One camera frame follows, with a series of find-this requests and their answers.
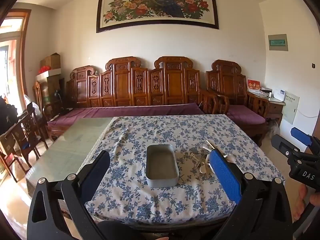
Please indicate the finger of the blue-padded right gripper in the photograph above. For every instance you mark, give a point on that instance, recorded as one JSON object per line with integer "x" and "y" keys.
{"x": 310, "y": 141}

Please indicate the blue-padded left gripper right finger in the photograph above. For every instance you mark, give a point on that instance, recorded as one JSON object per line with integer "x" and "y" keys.
{"x": 262, "y": 209}

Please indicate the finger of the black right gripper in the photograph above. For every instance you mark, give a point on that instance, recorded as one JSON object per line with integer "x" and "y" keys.
{"x": 286, "y": 148}

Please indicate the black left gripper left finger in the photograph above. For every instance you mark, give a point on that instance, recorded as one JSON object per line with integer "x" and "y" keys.
{"x": 45, "y": 220}

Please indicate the white plastic fork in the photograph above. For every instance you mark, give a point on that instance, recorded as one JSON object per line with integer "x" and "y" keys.
{"x": 210, "y": 148}

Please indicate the white plastic spoon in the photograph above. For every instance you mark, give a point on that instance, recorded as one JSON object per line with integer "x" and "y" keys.
{"x": 205, "y": 167}

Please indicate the person's right hand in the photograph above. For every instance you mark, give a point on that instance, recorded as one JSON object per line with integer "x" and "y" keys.
{"x": 300, "y": 204}

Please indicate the wooden side table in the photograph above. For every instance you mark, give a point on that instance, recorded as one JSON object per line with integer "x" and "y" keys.
{"x": 274, "y": 112}

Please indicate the purple armchair cushion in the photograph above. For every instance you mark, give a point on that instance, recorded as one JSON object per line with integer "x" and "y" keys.
{"x": 241, "y": 115}

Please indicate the red greeting card box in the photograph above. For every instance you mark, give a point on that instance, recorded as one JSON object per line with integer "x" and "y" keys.
{"x": 253, "y": 84}

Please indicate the dark wooden dining chair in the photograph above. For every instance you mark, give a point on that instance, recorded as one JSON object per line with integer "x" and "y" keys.
{"x": 20, "y": 140}

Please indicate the purple sofa cushion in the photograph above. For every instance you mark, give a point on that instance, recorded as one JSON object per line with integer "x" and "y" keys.
{"x": 110, "y": 112}

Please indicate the carved wooden armchair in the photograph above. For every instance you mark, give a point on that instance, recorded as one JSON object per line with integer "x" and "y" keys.
{"x": 226, "y": 81}

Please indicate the grey metal tray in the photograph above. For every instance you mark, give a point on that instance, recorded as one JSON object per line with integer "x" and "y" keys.
{"x": 161, "y": 166}

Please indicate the black bag on chair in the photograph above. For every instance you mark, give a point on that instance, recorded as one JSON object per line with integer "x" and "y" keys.
{"x": 8, "y": 116}

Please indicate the wooden corner cabinet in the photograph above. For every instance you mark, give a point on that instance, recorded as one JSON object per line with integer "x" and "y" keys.
{"x": 49, "y": 85}

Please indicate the carved wooden long sofa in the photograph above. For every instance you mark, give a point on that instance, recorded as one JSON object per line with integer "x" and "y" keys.
{"x": 173, "y": 81}

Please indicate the brown cardboard box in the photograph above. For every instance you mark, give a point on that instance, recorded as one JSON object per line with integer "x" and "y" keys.
{"x": 53, "y": 61}

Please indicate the peacock flower framed painting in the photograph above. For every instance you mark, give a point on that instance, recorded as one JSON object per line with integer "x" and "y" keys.
{"x": 113, "y": 14}

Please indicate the grey wall electrical panel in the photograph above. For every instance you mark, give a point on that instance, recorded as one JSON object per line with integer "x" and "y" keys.
{"x": 278, "y": 42}

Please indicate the wooden window frame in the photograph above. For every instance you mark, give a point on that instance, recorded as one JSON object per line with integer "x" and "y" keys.
{"x": 13, "y": 33}

